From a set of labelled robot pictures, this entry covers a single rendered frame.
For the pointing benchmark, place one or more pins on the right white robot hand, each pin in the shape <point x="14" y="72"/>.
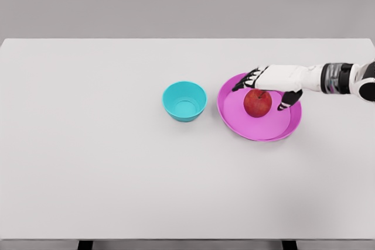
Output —
<point x="276" y="78"/>

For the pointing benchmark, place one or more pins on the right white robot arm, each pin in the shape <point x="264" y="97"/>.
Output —
<point x="337" y="78"/>

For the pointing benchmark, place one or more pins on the red apple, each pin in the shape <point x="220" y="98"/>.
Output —
<point x="257" y="103"/>

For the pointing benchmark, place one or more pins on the pink plate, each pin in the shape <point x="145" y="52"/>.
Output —
<point x="257" y="127"/>

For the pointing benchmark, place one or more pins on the blue bowl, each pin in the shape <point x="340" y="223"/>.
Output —
<point x="184" y="104"/>

